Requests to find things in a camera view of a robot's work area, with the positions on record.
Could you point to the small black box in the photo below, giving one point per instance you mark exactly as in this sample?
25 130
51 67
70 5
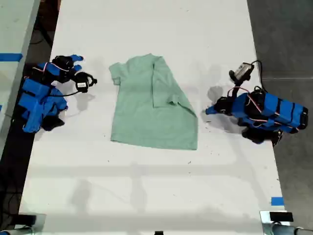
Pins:
280 217
27 220

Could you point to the long blue tape strip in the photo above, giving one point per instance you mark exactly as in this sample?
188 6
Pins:
11 57

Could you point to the black camera box with label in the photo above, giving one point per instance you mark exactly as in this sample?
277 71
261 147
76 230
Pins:
242 69

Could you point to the silver metal clamp plate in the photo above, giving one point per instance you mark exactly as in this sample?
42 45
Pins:
264 216

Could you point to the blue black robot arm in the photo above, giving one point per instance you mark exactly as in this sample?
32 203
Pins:
281 110
36 98

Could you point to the short blue tape strip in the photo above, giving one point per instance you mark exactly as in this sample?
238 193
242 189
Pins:
277 201

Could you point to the black camera box with lens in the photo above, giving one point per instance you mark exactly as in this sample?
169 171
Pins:
82 84

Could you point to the white side table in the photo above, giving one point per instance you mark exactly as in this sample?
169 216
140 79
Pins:
12 29

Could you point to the grey metal tube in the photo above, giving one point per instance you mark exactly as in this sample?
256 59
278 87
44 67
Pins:
281 230

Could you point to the pale green T-shirt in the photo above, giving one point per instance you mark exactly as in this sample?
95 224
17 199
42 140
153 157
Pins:
137 110

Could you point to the short black camera stalk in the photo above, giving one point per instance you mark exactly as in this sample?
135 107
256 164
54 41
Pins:
236 89

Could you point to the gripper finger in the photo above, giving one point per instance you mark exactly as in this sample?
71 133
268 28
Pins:
76 58
77 68
210 110

